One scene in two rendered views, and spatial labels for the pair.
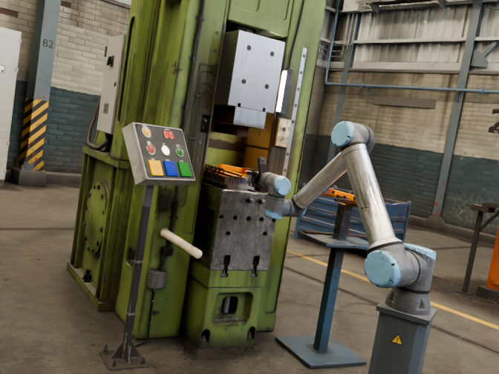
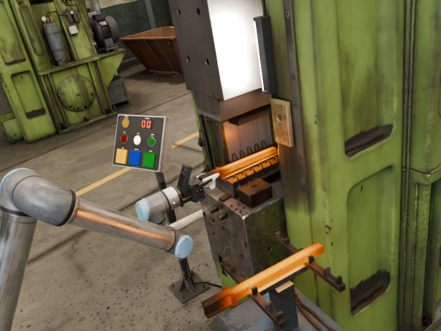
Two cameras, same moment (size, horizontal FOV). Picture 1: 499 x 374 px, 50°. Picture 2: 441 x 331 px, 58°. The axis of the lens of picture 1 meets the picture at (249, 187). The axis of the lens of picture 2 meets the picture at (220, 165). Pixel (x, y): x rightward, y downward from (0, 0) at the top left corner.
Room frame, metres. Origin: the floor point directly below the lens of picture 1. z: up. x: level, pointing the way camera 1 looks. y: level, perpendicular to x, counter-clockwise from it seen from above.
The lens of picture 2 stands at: (3.08, -1.53, 1.80)
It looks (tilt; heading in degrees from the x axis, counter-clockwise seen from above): 26 degrees down; 93
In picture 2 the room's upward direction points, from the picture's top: 11 degrees counter-clockwise
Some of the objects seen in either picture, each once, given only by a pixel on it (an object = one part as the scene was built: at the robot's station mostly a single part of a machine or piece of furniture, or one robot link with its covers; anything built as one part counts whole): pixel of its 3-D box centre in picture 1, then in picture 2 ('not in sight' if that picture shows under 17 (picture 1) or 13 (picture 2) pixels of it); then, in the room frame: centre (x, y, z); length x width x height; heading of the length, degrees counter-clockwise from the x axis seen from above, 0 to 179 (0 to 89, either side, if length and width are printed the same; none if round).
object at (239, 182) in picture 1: (223, 176); (257, 165); (3.17, 0.16, 0.96); 0.42 x 0.20 x 0.09; 31
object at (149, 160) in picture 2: (183, 169); (149, 159); (2.64, 0.33, 1.01); 0.07 x 0.05 x 0.07; 146
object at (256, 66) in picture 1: (244, 75); (245, 33); (3.19, 0.13, 1.56); 0.42 x 0.39 x 0.40; 31
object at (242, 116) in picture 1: (232, 116); (247, 91); (3.17, 0.16, 1.32); 0.42 x 0.20 x 0.10; 31
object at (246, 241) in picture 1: (223, 220); (273, 216); (3.21, 0.12, 0.69); 0.56 x 0.38 x 0.45; 31
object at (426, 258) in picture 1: (414, 266); not in sight; (2.26, -0.75, 0.79); 0.17 x 0.15 x 0.18; 131
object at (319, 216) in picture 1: (350, 220); not in sight; (6.83, -1.35, 0.36); 1.20 x 0.80 x 0.72; 49
